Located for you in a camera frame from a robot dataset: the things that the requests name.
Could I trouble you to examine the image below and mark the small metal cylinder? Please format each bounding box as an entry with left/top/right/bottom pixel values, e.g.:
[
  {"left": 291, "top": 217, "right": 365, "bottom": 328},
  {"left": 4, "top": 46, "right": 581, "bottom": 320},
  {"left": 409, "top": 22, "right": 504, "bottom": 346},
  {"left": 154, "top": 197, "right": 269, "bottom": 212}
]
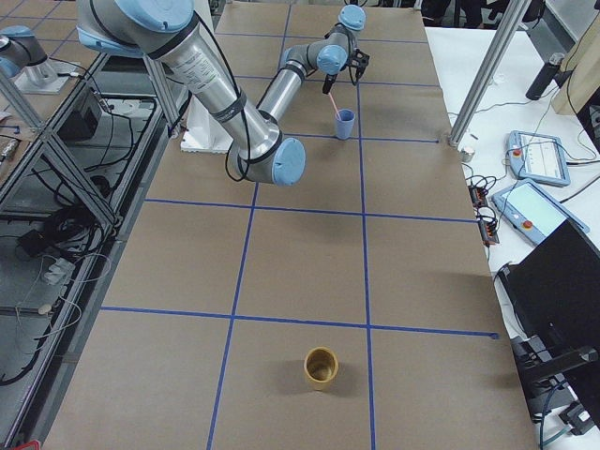
[{"left": 459, "top": 146, "right": 475, "bottom": 163}]

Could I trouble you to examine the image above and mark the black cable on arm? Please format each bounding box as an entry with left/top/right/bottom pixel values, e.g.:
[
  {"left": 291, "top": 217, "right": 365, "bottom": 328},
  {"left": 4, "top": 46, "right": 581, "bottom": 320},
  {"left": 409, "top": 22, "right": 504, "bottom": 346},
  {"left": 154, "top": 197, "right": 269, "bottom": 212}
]
[{"left": 191, "top": 8, "right": 263, "bottom": 183}]

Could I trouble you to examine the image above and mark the blue plastic cup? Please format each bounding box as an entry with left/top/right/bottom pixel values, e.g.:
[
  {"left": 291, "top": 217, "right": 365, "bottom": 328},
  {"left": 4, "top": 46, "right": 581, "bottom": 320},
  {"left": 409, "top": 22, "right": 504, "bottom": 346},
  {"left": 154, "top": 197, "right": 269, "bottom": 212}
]
[{"left": 335, "top": 109, "right": 355, "bottom": 141}]

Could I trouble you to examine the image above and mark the black power strip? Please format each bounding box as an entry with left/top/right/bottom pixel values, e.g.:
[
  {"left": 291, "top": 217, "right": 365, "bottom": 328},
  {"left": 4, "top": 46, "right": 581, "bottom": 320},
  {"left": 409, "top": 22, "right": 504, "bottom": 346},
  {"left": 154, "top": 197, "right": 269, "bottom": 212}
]
[{"left": 468, "top": 185, "right": 500, "bottom": 248}]

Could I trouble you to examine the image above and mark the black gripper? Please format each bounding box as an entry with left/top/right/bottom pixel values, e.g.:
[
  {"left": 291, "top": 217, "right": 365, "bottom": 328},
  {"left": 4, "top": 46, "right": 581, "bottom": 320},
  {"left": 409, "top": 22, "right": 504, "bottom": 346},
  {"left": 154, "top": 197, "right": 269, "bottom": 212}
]
[{"left": 322, "top": 73, "right": 338, "bottom": 94}]

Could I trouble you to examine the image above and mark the aluminium frame post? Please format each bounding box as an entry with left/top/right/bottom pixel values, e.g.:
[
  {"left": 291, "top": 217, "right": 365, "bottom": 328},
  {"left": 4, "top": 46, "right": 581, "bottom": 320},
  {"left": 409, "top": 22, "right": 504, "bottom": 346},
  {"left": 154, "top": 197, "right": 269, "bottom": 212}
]
[{"left": 448, "top": 0, "right": 531, "bottom": 148}]

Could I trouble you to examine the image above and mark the near teach pendant tablet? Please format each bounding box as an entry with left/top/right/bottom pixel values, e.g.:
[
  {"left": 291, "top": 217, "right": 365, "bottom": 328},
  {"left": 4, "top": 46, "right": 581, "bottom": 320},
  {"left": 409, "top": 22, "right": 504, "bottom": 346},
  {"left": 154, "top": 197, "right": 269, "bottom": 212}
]
[{"left": 491, "top": 179, "right": 590, "bottom": 245}]

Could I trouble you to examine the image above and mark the yellow bamboo cup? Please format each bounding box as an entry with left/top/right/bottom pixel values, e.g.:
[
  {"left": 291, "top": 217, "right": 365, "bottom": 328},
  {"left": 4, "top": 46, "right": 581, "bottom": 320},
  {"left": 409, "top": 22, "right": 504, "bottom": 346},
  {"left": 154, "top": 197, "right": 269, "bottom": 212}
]
[{"left": 303, "top": 347, "right": 339, "bottom": 392}]

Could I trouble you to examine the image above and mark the black monitor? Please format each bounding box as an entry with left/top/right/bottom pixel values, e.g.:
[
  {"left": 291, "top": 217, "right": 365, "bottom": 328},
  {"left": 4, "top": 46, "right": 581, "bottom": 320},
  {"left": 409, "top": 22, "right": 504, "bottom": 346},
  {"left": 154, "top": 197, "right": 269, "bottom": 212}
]
[{"left": 499, "top": 219, "right": 599, "bottom": 422}]

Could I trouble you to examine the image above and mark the far teach pendant tablet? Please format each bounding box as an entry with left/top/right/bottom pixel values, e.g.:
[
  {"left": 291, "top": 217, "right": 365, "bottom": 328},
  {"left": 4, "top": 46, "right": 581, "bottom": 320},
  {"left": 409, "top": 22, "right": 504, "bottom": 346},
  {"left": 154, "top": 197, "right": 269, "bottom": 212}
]
[{"left": 506, "top": 130, "right": 571, "bottom": 188}]

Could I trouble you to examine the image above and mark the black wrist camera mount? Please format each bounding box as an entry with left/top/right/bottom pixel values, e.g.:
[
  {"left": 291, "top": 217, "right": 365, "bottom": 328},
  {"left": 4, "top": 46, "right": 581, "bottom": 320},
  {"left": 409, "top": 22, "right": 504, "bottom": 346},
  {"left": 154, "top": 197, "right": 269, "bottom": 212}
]
[{"left": 347, "top": 49, "right": 370, "bottom": 86}]

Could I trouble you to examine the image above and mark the pink chopstick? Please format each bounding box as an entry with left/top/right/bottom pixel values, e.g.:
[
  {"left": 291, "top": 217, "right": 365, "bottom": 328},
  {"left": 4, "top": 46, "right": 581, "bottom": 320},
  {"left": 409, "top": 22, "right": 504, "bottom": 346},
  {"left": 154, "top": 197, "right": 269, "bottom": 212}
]
[{"left": 327, "top": 92, "right": 341, "bottom": 120}]

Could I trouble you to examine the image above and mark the teach pendant tablet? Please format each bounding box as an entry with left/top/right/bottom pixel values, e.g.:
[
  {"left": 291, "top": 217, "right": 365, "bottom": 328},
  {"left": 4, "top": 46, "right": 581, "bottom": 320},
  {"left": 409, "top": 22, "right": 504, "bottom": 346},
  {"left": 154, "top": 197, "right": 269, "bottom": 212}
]
[
  {"left": 506, "top": 130, "right": 571, "bottom": 188},
  {"left": 491, "top": 179, "right": 590, "bottom": 245}
]

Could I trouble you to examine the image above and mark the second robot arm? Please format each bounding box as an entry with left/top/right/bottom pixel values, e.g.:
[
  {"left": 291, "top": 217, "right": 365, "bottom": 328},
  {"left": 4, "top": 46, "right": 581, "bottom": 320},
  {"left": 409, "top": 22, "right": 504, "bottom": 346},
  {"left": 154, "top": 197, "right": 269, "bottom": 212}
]
[{"left": 1, "top": 25, "right": 67, "bottom": 95}]

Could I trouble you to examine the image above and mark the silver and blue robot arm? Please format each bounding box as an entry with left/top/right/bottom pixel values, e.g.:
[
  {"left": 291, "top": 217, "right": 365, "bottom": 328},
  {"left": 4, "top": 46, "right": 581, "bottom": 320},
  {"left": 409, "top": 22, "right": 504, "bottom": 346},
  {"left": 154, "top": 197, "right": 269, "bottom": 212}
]
[{"left": 76, "top": 1, "right": 369, "bottom": 186}]

